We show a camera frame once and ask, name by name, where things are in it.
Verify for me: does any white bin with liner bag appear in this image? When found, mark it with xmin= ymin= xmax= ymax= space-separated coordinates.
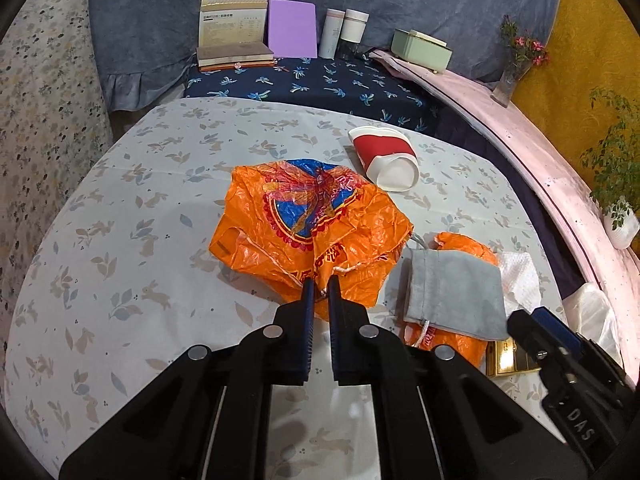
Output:
xmin=562 ymin=282 xmax=626 ymax=361

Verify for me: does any white plant pot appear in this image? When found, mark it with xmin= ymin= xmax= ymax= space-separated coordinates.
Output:
xmin=602 ymin=208 xmax=640 ymax=251

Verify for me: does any white paper towel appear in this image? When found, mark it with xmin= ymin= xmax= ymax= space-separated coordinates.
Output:
xmin=497 ymin=251 xmax=543 ymax=318

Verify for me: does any grey drawstring pouch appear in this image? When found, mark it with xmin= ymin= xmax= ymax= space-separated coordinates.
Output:
xmin=402 ymin=247 xmax=508 ymax=341

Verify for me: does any red and white paper cup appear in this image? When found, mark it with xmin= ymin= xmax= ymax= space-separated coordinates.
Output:
xmin=348 ymin=126 xmax=420 ymax=192

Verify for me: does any small orange plastic bag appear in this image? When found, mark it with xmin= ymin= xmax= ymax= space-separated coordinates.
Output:
xmin=404 ymin=231 xmax=501 ymax=376

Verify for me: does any green tissue box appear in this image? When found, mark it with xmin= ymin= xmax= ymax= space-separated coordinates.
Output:
xmin=391 ymin=28 xmax=454 ymax=72

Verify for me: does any glass vase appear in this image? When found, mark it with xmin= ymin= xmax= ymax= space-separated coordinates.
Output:
xmin=491 ymin=60 xmax=526 ymax=107

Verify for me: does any pink cloth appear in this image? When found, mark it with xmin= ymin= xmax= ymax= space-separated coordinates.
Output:
xmin=370 ymin=49 xmax=640 ymax=376

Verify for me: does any cream card box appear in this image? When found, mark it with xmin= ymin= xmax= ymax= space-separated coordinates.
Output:
xmin=199 ymin=0 xmax=269 ymax=51

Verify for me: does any navy printed cloth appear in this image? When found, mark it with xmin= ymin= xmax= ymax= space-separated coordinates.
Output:
xmin=182 ymin=55 xmax=441 ymax=136

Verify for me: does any brown notebook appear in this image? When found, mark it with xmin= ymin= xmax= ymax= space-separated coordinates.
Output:
xmin=195 ymin=42 xmax=278 ymax=72

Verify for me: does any white bottle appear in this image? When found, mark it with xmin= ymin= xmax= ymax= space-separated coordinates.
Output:
xmin=319 ymin=8 xmax=346 ymax=59

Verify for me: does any white tumbler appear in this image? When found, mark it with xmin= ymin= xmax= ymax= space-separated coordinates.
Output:
xmin=340 ymin=8 xmax=369 ymax=62

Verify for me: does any purple notebook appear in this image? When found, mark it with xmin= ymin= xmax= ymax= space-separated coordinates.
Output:
xmin=267 ymin=0 xmax=319 ymax=59

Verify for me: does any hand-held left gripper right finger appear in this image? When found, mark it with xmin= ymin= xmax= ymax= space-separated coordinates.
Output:
xmin=326 ymin=275 xmax=588 ymax=480

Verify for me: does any speckled floral cloth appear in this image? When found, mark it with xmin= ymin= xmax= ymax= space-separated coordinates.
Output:
xmin=0 ymin=0 xmax=113 ymax=321

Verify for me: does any printed orange plastic bag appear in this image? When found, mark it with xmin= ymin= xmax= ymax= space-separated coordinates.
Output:
xmin=208 ymin=158 xmax=415 ymax=322

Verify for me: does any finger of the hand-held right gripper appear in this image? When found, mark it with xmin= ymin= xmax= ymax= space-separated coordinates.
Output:
xmin=532 ymin=306 xmax=626 ymax=386
xmin=507 ymin=310 xmax=571 ymax=396

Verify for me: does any pink flower sprig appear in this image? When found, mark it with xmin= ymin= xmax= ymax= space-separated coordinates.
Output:
xmin=500 ymin=15 xmax=550 ymax=68

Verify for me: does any dark purple cloth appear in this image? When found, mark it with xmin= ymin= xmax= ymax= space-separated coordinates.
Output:
xmin=435 ymin=110 xmax=586 ymax=301

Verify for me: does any green leafy plant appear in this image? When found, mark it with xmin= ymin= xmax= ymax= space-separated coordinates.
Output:
xmin=580 ymin=87 xmax=640 ymax=226

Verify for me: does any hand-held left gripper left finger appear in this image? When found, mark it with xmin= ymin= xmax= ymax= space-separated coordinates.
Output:
xmin=59 ymin=277 xmax=317 ymax=480

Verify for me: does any gold and black flat box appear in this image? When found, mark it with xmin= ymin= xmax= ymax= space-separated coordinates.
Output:
xmin=486 ymin=339 xmax=543 ymax=377

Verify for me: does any yellow backdrop cloth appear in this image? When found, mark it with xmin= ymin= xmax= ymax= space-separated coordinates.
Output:
xmin=510 ymin=0 xmax=640 ymax=221

